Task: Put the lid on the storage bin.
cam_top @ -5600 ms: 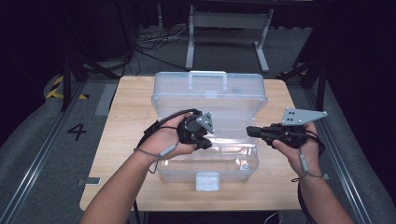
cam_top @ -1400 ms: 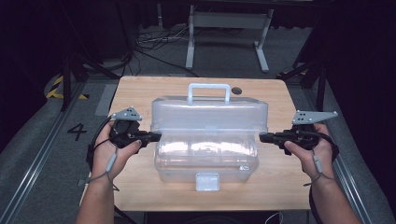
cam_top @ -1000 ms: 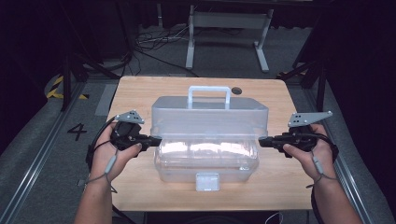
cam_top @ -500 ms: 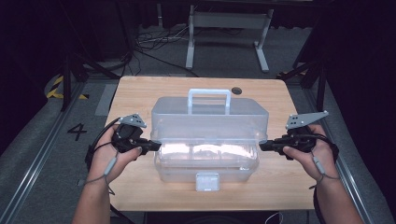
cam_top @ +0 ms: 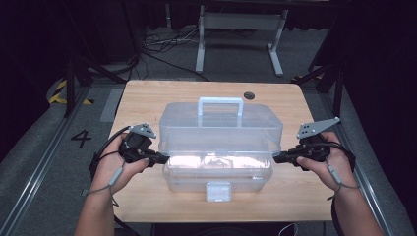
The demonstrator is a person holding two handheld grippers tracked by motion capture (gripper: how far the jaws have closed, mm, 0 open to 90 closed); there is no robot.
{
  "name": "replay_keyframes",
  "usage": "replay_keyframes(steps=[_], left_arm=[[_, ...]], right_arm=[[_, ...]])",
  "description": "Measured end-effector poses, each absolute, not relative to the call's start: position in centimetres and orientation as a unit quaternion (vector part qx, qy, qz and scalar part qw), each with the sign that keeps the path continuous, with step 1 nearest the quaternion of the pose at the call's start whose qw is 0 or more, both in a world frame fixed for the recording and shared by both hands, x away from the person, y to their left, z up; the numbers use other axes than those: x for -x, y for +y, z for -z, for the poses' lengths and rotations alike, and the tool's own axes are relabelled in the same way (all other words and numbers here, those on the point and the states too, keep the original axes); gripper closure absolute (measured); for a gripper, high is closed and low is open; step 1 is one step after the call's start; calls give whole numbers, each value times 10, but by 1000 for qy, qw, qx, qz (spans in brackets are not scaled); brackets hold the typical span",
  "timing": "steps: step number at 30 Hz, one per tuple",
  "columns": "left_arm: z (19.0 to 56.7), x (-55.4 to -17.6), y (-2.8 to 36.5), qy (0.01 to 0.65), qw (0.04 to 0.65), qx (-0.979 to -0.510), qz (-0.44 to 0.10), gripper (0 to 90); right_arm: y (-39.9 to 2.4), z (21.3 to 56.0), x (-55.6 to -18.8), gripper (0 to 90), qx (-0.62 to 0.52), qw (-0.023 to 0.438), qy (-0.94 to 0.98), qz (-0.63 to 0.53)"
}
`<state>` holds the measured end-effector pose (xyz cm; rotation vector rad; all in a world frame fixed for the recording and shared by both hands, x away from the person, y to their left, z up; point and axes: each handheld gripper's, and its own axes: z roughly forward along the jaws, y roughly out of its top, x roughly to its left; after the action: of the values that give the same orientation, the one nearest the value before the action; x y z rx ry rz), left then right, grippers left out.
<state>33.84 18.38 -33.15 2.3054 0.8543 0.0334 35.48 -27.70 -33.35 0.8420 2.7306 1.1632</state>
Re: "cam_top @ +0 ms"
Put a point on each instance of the metal floor rail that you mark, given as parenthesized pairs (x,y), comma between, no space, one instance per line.
(370,190)
(36,170)

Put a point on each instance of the person's right hand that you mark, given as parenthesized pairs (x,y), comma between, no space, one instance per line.
(341,170)

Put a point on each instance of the black tripod stand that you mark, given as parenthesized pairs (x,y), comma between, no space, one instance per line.
(70,85)

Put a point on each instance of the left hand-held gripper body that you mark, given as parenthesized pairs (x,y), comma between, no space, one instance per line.
(136,146)

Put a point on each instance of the person's left hand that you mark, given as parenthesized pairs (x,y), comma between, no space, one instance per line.
(109,173)

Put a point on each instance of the yellow black floor tape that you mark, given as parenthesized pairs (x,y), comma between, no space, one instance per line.
(59,93)

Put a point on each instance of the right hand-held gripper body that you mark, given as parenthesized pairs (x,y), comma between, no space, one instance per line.
(314,149)

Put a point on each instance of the grey metal table frame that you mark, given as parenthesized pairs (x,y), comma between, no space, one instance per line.
(242,21)

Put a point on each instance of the clear plastic storage box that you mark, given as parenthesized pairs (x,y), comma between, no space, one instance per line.
(219,141)

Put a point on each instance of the black metal stand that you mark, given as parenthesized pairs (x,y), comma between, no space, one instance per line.
(329,80)

